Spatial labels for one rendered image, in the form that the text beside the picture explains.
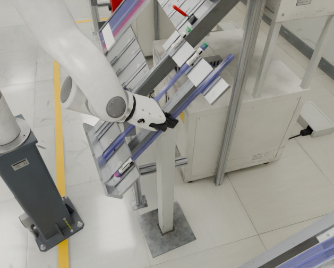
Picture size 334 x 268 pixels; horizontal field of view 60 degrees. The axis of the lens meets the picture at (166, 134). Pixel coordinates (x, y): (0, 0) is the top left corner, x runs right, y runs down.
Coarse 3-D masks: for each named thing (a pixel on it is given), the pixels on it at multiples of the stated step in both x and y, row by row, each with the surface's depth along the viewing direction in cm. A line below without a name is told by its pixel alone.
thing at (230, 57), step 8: (232, 56) 77; (224, 64) 78; (216, 72) 78; (208, 80) 79; (200, 88) 80; (192, 96) 81; (184, 104) 82; (176, 112) 83; (152, 136) 86; (144, 144) 88; (136, 152) 89
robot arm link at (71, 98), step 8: (64, 80) 66; (72, 80) 62; (64, 88) 65; (72, 88) 62; (64, 96) 64; (72, 96) 62; (80, 96) 62; (64, 104) 63; (72, 104) 62; (80, 104) 63; (80, 112) 66; (88, 112) 65
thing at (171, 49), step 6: (186, 30) 92; (168, 54) 95; (162, 60) 96; (156, 66) 96; (150, 72) 97; (144, 78) 98; (138, 84) 100; (132, 90) 101; (138, 90) 100; (102, 126) 105; (96, 132) 107
